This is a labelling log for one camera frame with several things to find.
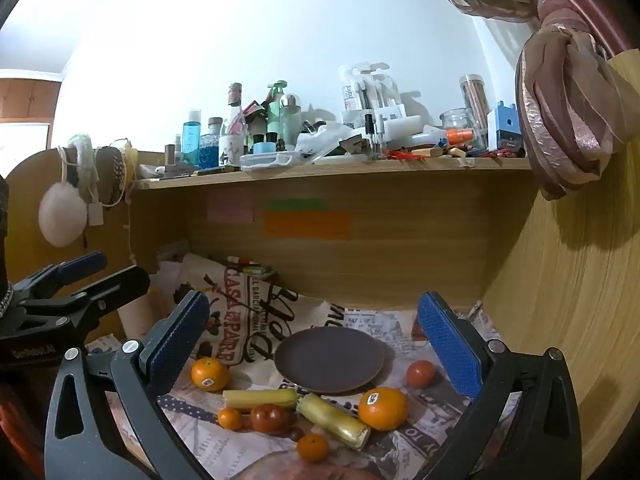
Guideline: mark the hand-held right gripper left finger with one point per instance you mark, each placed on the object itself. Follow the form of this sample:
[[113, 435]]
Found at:
[[185, 340]]

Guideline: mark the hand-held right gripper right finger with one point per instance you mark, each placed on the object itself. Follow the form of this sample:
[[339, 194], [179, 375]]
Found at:
[[450, 345]]

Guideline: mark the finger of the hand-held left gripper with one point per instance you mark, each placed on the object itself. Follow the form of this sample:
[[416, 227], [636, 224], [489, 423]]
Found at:
[[120, 285], [82, 262]]

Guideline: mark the large orange with sticker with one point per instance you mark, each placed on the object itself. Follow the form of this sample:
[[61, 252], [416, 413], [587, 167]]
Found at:
[[210, 374], [382, 408]]

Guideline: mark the small orange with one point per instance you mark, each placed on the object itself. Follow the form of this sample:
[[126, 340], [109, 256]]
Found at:
[[230, 418], [312, 447]]

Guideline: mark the yellow green sugarcane piece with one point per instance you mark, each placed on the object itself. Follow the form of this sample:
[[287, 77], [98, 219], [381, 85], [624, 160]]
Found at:
[[332, 420], [260, 399]]

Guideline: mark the dark red tomato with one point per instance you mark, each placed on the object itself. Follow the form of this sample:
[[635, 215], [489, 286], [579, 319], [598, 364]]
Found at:
[[270, 417]]

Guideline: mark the brown round plate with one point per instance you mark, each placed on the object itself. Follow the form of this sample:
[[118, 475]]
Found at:
[[327, 360]]

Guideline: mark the dark brown date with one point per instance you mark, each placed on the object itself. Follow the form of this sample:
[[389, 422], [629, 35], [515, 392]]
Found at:
[[296, 433]]

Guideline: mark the brown cardboard piece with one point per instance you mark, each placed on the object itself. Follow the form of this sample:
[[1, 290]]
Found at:
[[142, 317]]

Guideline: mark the white hanging tag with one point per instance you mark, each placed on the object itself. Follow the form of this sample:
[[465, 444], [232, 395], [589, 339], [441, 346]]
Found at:
[[94, 215]]

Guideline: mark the white fluffy pompom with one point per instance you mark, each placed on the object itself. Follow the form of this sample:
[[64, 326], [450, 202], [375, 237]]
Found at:
[[62, 215]]

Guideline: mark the printed newspaper cloth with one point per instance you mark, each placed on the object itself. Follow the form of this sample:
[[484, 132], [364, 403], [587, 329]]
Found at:
[[250, 320]]

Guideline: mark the red orange cloth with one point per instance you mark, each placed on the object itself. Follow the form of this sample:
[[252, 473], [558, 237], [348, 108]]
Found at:
[[20, 430]]

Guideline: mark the brown headband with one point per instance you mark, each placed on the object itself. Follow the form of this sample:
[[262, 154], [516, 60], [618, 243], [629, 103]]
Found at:
[[112, 172]]

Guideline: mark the stack of books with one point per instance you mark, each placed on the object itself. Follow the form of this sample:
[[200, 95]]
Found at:
[[252, 269]]

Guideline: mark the white fluffy headband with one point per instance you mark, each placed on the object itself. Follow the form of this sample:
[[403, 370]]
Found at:
[[85, 157]]

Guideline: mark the pink sticky note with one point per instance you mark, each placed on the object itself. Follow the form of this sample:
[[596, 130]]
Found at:
[[230, 206]]

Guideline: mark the small brown bottle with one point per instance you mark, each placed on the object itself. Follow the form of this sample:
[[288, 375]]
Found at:
[[170, 155]]

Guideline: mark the black pen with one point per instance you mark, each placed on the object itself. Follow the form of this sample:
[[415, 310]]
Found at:
[[215, 170]]

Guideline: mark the short blue liquid bottle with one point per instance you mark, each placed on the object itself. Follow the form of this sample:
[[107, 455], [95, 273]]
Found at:
[[210, 149]]

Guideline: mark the tall blue liquid bottle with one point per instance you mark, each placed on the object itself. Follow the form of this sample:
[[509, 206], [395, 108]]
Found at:
[[191, 137]]

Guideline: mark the orange sticky note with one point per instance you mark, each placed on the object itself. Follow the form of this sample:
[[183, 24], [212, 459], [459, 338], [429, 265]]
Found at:
[[307, 225]]

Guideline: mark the wooden cabinet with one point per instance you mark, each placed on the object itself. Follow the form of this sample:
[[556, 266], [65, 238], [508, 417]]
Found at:
[[27, 97]]

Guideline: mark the white printed cup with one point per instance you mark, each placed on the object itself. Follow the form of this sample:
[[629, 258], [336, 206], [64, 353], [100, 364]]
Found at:
[[232, 150]]

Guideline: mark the green sticky note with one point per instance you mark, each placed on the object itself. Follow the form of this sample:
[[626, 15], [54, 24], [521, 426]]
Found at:
[[297, 205]]

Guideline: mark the clear plastic case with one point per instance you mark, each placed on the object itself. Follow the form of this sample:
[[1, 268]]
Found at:
[[267, 161]]

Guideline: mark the pile of red clips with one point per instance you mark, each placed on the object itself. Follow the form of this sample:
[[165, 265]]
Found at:
[[405, 154]]

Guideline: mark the blue round jar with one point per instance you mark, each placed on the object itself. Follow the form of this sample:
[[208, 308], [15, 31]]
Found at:
[[264, 148]]

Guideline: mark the wooden shelf board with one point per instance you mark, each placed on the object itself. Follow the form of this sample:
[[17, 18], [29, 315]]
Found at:
[[350, 172]]

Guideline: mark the orange cap bottle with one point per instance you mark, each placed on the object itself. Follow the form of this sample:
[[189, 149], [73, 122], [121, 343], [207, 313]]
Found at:
[[459, 136]]

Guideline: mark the clear glass corked bottle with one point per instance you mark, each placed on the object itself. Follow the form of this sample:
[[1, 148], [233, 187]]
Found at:
[[235, 105]]

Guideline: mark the glass jar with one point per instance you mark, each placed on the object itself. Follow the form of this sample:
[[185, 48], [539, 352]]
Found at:
[[456, 121]]

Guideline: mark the blue white box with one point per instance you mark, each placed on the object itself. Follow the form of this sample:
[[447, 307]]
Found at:
[[505, 127]]

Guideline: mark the green spray bottle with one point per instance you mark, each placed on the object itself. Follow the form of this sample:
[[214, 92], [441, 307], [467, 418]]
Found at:
[[276, 107]]

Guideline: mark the clear silver cap bottle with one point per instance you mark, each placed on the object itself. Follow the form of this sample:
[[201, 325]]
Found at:
[[291, 117]]

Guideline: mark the white plastic bag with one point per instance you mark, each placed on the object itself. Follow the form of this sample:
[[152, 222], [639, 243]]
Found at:
[[325, 137]]

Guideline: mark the clear tube of sticks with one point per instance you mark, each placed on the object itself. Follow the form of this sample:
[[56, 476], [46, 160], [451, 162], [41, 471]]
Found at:
[[474, 100]]

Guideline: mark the tied pink brown curtain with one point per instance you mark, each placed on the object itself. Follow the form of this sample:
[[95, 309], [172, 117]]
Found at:
[[565, 110]]

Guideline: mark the white packaged brushes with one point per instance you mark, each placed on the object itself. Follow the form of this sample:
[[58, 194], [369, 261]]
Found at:
[[370, 90]]

